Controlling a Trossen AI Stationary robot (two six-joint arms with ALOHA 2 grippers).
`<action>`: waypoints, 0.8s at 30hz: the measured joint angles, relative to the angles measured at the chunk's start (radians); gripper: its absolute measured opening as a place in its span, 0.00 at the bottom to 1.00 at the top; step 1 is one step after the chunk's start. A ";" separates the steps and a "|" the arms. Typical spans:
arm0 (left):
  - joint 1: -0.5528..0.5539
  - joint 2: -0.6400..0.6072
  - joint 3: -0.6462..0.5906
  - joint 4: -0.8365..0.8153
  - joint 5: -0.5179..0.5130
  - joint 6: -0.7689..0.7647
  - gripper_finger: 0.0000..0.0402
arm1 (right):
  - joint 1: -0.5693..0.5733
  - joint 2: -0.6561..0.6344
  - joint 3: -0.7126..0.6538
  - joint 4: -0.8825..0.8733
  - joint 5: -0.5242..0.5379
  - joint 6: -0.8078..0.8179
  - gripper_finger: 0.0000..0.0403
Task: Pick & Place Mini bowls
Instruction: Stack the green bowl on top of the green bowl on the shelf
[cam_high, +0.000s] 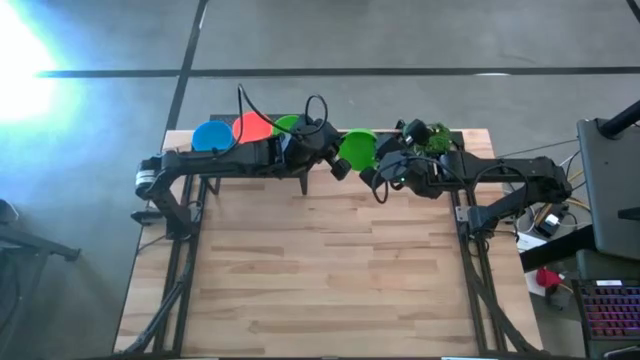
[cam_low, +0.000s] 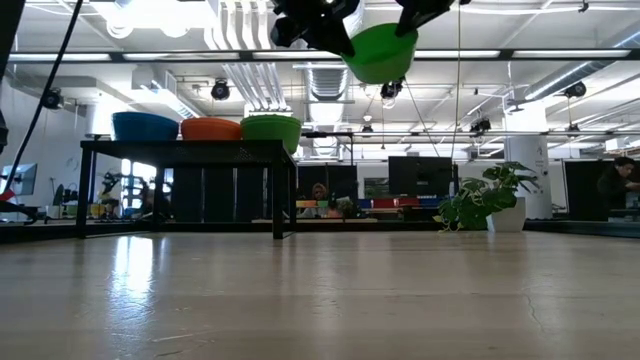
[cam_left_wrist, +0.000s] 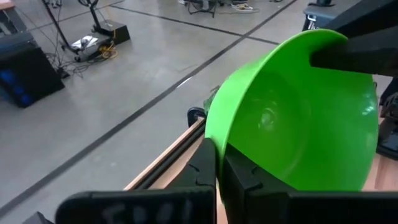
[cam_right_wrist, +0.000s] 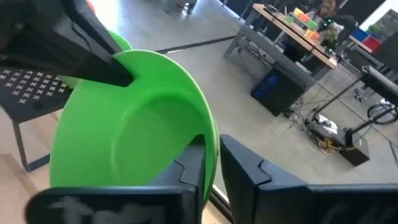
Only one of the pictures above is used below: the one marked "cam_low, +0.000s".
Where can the white round column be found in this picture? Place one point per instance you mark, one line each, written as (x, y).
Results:
(535, 160)

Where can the black ceiling spotlight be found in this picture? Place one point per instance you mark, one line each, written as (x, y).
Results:
(220, 90)
(390, 91)
(52, 98)
(575, 90)

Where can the black background monitor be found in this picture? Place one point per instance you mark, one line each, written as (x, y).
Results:
(420, 175)

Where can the black partition panel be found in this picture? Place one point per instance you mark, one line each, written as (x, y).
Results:
(325, 180)
(580, 190)

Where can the green plastic mini bowl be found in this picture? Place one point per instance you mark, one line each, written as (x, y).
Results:
(382, 60)
(272, 132)

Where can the person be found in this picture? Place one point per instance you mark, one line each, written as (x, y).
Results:
(612, 187)
(320, 192)

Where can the black perforated metal shelf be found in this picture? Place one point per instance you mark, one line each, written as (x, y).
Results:
(200, 152)

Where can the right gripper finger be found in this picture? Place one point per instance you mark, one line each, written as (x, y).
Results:
(420, 15)

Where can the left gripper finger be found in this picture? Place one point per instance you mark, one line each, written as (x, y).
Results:
(337, 37)

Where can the white plant pot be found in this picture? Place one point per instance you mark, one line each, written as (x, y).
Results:
(507, 220)

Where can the orange plastic mini bowl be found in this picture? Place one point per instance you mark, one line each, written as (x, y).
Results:
(210, 131)

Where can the blue plastic mini bowl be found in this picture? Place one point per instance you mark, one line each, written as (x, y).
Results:
(145, 129)

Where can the green leafy plant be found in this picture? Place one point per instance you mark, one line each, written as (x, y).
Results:
(480, 200)

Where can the background computer monitor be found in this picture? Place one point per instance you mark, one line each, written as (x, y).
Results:
(22, 180)

